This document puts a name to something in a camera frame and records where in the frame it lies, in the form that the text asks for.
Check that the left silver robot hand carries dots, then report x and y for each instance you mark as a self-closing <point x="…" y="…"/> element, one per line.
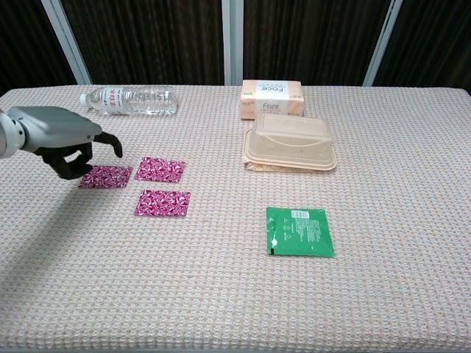
<point x="55" y="127"/>

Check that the clear plastic water bottle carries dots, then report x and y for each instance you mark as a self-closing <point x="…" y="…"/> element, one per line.
<point x="132" y="101"/>

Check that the dark brown curtain panel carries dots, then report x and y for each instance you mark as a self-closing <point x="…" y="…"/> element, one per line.
<point x="309" y="40"/>
<point x="147" y="40"/>
<point x="434" y="44"/>
<point x="25" y="44"/>

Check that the orange cardboard box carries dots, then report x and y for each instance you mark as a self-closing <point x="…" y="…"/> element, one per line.
<point x="270" y="96"/>

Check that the pink woven tablecloth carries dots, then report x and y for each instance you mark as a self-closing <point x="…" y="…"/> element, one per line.
<point x="221" y="279"/>

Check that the beige lidded takeaway box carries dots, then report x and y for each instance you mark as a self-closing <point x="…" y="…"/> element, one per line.
<point x="290" y="143"/>

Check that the green foil sachet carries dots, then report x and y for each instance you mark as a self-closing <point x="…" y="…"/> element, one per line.
<point x="300" y="231"/>

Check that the grey metal frame post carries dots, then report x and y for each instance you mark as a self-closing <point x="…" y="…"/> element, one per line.
<point x="68" y="44"/>
<point x="380" y="44"/>
<point x="232" y="40"/>

